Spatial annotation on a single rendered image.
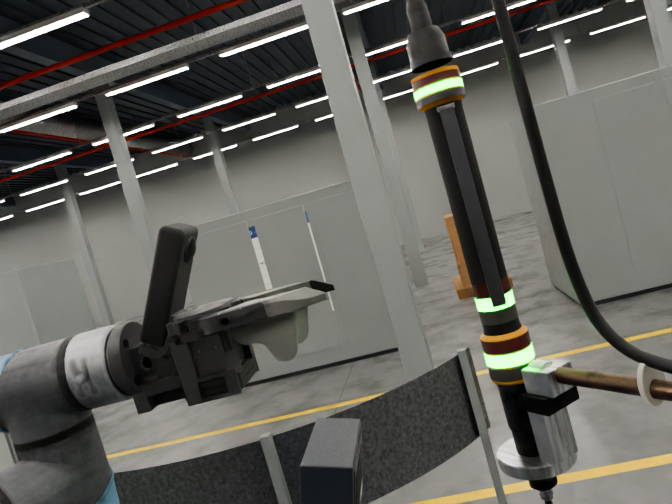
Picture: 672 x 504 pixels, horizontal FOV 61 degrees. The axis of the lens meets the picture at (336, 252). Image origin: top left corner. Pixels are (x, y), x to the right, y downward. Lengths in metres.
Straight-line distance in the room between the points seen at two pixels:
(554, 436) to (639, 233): 6.31
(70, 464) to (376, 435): 1.94
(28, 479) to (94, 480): 0.06
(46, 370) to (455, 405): 2.27
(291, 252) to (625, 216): 3.65
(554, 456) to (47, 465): 0.46
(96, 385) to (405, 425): 2.05
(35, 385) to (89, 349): 0.06
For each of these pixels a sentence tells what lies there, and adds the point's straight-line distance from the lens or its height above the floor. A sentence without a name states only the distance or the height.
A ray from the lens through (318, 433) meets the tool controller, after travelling 1.38.
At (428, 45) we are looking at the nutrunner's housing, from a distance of 0.52.
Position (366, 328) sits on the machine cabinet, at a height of 0.35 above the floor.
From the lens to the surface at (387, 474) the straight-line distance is 2.55.
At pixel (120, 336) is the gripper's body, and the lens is 0.58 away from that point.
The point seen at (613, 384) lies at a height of 1.55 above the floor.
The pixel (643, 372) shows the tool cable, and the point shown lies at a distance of 0.46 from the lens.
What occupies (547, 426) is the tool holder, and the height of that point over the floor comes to 1.50.
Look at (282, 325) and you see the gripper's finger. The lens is 0.51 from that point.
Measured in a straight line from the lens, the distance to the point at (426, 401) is 2.59.
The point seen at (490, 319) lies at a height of 1.60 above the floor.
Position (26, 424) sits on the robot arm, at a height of 1.62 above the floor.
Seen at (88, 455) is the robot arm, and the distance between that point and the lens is 0.64.
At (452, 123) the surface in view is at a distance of 0.51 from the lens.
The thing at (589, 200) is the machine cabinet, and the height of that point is 1.13.
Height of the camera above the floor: 1.73
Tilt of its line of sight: 4 degrees down
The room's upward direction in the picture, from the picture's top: 16 degrees counter-clockwise
